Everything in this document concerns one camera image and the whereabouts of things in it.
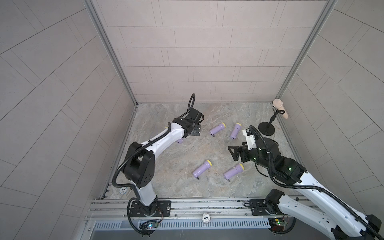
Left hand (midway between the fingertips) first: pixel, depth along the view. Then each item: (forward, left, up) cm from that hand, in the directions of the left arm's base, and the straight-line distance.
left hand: (192, 128), depth 90 cm
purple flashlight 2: (-22, -26, -7) cm, 35 cm away
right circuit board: (-46, -41, -10) cm, 63 cm away
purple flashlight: (-23, -5, -8) cm, 24 cm away
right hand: (-18, -21, +10) cm, 29 cm away
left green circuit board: (-47, +18, -8) cm, 51 cm away
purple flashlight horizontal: (-4, +8, -9) cm, 12 cm away
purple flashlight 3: (+5, -16, -8) cm, 19 cm away
